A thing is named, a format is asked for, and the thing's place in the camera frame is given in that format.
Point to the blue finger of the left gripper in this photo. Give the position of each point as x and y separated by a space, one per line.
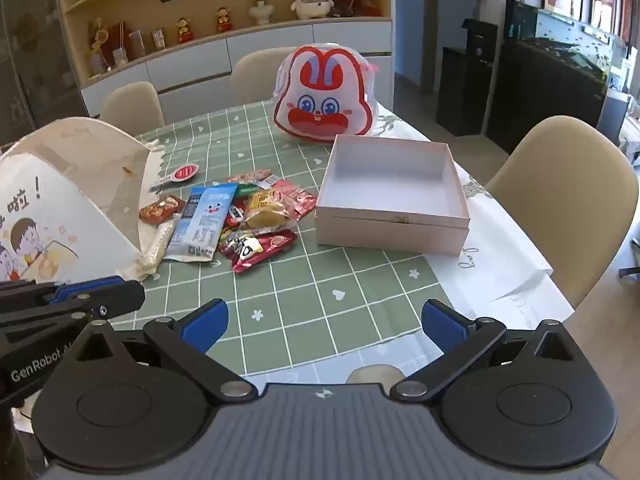
24 310
69 291

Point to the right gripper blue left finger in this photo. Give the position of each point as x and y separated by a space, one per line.
183 345

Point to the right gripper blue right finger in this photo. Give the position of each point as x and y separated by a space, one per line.
463 342

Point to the beige cereal bar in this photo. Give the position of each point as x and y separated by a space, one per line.
154 254

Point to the small brown red snack packet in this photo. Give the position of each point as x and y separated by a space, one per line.
161 210

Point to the dark red foil snack packet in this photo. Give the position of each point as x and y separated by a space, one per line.
245 251

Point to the blue snack packet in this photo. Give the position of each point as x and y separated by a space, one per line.
197 232

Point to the small red candy packet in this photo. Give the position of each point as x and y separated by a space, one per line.
236 213

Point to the yellow bread snack packet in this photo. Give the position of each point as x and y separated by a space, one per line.
268 211

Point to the red round spoon-shaped snack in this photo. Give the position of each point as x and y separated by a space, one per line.
180 175

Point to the green red snack packet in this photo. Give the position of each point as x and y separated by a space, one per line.
250 182

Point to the red white striped snack packet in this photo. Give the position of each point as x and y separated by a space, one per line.
303 202

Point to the white cartoon paper bag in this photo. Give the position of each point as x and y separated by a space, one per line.
70 199

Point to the pink open cardboard box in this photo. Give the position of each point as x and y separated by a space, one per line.
392 194

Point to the beige chair right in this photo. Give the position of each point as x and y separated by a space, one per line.
574 194

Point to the beige chair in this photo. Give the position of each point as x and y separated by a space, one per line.
134 108
574 194
254 76

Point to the beige chair far left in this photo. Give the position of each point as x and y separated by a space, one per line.
134 108

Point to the beige chair far middle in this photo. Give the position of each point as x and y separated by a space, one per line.
254 76

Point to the red white rabbit bag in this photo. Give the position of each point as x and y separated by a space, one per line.
324 91

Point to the black aquarium cabinet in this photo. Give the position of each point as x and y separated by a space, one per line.
551 66

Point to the white plush toy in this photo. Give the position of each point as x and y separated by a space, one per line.
309 9

